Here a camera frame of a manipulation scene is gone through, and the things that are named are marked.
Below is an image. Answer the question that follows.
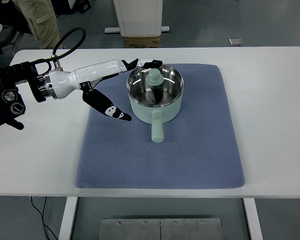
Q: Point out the black floor cable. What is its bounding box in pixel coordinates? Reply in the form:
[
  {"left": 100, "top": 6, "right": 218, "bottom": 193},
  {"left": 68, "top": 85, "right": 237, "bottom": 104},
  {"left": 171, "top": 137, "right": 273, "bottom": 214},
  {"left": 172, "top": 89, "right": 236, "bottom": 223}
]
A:
[{"left": 30, "top": 196, "right": 59, "bottom": 240}]

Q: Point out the glass pot lid green knob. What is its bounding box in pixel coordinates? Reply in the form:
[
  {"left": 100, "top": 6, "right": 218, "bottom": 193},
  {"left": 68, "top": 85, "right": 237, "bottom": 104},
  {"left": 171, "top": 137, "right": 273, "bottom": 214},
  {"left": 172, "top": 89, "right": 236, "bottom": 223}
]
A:
[{"left": 126, "top": 64, "right": 184, "bottom": 108}]

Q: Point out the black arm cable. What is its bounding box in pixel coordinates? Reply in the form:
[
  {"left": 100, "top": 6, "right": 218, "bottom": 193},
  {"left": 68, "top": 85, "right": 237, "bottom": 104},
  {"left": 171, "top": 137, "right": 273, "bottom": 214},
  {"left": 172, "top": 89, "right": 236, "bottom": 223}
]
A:
[{"left": 32, "top": 26, "right": 87, "bottom": 73}]

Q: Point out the white table leg frame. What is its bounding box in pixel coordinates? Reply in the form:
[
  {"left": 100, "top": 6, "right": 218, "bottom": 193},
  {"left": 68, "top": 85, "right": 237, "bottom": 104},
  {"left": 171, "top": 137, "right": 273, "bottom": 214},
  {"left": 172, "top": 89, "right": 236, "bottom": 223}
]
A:
[{"left": 58, "top": 196, "right": 264, "bottom": 240}]

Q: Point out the green pot with handle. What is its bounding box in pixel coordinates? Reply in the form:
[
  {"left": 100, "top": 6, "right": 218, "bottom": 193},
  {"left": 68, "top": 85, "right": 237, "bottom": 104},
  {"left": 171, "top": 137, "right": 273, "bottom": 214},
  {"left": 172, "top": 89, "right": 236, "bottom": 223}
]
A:
[{"left": 126, "top": 64, "right": 184, "bottom": 143}]

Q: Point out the cardboard box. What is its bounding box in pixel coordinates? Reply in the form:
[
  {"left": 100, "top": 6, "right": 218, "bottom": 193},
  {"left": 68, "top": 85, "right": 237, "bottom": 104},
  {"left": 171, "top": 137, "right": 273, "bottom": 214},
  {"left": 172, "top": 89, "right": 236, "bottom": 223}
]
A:
[{"left": 123, "top": 36, "right": 161, "bottom": 49}]

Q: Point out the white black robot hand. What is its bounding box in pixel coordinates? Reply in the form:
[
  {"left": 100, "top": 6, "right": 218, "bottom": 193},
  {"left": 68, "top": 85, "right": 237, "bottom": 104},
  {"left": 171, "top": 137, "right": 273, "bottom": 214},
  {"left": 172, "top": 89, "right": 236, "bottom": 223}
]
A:
[{"left": 39, "top": 58, "right": 163, "bottom": 121}]

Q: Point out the blue quilted mat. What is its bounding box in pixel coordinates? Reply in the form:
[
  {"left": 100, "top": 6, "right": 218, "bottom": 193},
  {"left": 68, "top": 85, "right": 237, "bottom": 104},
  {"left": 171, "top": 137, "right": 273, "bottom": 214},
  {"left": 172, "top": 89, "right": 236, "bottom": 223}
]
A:
[{"left": 74, "top": 63, "right": 246, "bottom": 190}]

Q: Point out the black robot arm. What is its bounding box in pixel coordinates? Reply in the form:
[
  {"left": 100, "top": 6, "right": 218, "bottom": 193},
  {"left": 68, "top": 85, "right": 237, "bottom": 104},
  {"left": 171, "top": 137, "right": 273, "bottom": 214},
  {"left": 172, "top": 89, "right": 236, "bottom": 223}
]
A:
[{"left": 0, "top": 59, "right": 52, "bottom": 130}]

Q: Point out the metal base plate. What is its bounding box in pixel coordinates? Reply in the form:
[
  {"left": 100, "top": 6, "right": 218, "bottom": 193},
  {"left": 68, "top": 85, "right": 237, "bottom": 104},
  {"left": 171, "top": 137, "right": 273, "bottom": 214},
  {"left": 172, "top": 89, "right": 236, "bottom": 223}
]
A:
[{"left": 99, "top": 218, "right": 225, "bottom": 240}]

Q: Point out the person in khaki trousers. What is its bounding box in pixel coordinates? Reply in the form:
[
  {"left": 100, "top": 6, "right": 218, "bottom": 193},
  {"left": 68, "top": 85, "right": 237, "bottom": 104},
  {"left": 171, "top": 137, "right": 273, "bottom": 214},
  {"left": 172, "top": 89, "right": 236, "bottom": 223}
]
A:
[{"left": 13, "top": 0, "right": 61, "bottom": 50}]

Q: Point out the grey floor outlet plate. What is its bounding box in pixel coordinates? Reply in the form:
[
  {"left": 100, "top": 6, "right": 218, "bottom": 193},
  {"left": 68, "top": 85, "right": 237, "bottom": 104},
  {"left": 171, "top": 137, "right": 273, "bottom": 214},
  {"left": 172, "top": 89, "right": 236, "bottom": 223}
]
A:
[{"left": 228, "top": 38, "right": 244, "bottom": 47}]

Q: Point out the white cabinet column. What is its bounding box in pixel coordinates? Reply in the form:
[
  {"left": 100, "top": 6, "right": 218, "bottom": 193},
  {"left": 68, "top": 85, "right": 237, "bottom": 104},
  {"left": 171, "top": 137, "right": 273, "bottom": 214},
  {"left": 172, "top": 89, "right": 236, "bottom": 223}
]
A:
[{"left": 104, "top": 0, "right": 170, "bottom": 37}]

